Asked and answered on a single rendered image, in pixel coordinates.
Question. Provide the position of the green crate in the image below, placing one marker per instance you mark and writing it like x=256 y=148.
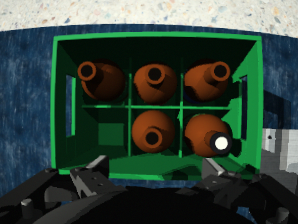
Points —
x=98 y=132

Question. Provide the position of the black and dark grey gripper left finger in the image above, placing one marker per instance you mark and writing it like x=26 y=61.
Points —
x=25 y=203

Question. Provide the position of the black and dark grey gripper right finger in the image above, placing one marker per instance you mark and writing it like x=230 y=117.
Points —
x=281 y=203

